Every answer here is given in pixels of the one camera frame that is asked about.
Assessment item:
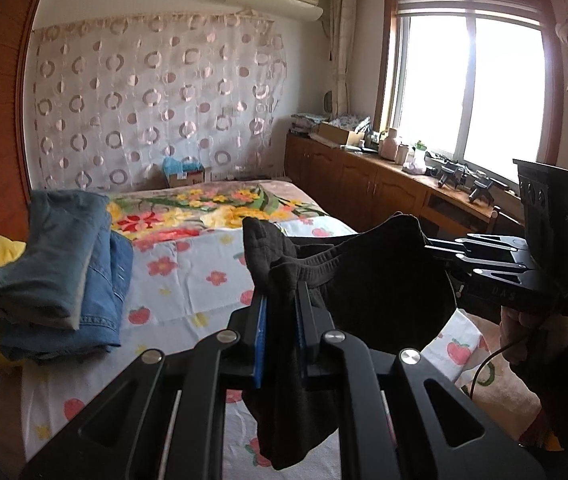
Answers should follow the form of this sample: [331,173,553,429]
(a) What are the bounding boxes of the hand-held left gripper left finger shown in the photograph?
[21,295,269,480]

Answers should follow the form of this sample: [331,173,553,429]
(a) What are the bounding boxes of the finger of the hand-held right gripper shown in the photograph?
[455,252,535,282]
[424,232,531,262]

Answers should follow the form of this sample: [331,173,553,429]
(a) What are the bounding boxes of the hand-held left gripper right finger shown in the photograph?
[296,282,547,480]

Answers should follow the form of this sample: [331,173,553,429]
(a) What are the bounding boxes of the black pants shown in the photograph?
[241,212,460,471]

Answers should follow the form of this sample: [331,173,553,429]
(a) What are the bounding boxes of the person's right hand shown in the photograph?
[499,305,568,377]

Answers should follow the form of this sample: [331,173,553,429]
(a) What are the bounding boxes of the wooden chair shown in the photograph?
[486,206,527,235]

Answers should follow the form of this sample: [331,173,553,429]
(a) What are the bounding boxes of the black device on cabinet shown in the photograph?
[436,162,468,189]
[466,175,501,206]

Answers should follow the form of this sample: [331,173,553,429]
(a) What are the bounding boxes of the strawberry print bed sheet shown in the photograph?
[21,225,485,480]

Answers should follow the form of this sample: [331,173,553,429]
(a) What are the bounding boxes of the beige pink blanket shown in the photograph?
[456,320,541,422]

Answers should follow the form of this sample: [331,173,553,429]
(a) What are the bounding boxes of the wooden cabinet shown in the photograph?
[284,130,525,237]

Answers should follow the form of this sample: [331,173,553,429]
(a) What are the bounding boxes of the yellow floral blanket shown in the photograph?
[106,180,335,251]

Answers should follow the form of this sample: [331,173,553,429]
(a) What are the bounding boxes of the window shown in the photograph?
[376,0,562,172]

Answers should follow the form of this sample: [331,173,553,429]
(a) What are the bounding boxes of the open cardboard box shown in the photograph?
[318,117,371,147]

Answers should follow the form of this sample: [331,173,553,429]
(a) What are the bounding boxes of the cardboard box with blue cloth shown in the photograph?
[164,156,207,189]

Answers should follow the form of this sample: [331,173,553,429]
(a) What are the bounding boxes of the patterned folded cloth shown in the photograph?
[291,112,371,134]

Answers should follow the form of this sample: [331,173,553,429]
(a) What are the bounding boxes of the light blue folded jeans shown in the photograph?
[0,190,112,332]

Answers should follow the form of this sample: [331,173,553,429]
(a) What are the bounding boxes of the beige window curtain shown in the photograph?
[326,0,357,122]

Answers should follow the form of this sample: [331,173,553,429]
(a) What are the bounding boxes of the circle pattern sheer curtain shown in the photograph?
[31,10,287,193]

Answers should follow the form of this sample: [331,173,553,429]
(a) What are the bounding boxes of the yellow pillow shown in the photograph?
[0,235,27,374]

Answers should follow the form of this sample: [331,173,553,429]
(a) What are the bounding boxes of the black cable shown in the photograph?
[469,332,532,401]

